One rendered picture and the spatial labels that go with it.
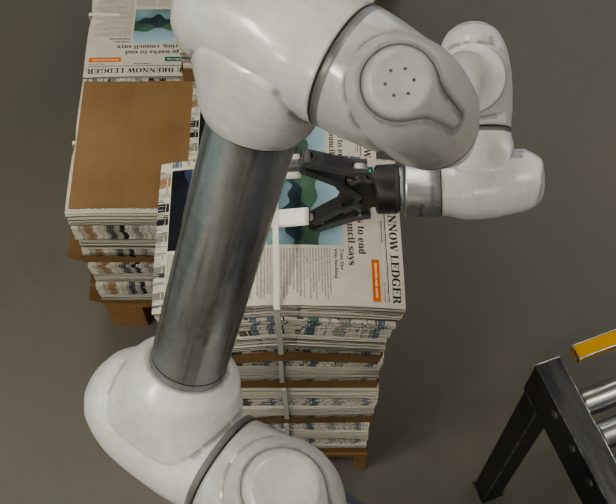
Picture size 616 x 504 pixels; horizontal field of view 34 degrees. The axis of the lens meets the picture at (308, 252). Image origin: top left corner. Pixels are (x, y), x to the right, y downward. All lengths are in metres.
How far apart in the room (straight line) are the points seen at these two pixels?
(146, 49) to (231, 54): 1.49
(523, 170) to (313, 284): 0.37
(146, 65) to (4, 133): 0.83
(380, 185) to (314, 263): 0.19
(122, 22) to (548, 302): 1.34
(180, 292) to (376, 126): 0.39
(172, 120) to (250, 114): 1.34
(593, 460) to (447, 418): 0.88
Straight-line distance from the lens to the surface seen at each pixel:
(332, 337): 1.65
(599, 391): 1.85
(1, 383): 2.77
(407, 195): 1.47
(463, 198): 1.47
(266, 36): 0.95
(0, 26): 3.42
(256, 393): 2.03
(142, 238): 2.29
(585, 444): 1.81
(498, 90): 1.46
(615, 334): 1.88
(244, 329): 1.63
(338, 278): 1.57
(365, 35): 0.93
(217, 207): 1.08
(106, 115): 2.36
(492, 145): 1.48
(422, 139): 0.91
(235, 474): 1.27
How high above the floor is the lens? 2.48
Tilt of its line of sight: 62 degrees down
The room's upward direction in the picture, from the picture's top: 1 degrees counter-clockwise
